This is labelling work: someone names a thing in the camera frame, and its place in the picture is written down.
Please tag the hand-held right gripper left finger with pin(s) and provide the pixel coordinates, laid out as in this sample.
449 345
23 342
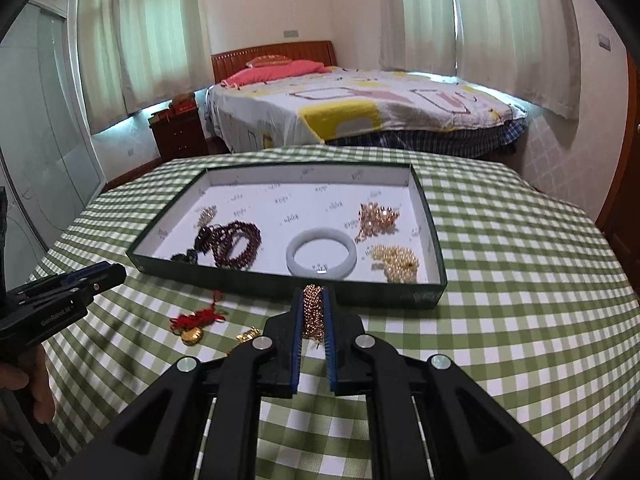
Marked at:
298 350

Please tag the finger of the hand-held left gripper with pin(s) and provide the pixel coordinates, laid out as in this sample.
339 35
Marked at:
60 280
107 282

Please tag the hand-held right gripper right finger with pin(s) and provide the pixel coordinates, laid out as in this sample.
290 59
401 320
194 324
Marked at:
331 365

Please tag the gold bead brooch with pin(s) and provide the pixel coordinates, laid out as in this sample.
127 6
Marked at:
314 310

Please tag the small red gold charm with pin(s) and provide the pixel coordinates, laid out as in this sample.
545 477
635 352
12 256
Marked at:
248 335

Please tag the white jade bangle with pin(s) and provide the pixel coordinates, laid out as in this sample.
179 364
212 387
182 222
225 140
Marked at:
294 256

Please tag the red knot gold charm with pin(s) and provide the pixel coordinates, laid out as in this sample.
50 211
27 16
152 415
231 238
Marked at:
197 319

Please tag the silver crystal brooch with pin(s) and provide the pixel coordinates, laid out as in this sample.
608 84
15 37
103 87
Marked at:
206 216

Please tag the cream pearl brooch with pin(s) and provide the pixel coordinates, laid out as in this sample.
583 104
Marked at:
397 260

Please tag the dark green shallow box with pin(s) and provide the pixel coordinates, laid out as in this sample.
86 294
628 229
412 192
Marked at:
300 200

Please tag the pink crystal flower brooch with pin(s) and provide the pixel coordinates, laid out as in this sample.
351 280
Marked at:
377 217

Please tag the person's left hand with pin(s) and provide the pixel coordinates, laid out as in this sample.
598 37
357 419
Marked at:
40 385

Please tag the frosted glass sliding wardrobe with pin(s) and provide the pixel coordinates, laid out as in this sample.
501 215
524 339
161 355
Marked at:
45 135

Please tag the dark wooden nightstand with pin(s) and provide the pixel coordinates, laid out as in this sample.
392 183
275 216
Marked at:
177 135

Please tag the red flat box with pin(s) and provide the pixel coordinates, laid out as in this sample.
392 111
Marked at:
182 107

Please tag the brown plush toy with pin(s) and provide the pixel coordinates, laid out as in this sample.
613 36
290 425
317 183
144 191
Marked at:
181 99

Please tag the green checked tablecloth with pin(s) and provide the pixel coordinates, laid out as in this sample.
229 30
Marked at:
500 260

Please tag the white curtain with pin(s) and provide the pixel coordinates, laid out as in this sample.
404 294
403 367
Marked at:
100 50
417 15
165 35
515 35

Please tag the blue plaid bed sheet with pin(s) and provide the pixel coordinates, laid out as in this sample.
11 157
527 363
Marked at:
425 142

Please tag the white patterned bedsheet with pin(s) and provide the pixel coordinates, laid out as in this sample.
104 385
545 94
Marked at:
400 105

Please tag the pink pillow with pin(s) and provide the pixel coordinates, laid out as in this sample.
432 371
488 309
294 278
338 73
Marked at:
270 72

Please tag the orange cushion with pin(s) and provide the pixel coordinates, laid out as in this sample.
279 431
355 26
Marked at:
267 61

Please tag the wooden bed headboard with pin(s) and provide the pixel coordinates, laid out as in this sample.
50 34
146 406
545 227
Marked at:
280 52

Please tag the brown wooden door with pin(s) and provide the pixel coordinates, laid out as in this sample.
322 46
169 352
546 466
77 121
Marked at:
625 200

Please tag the grey light switch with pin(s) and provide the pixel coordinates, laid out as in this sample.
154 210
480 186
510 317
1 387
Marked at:
604 42

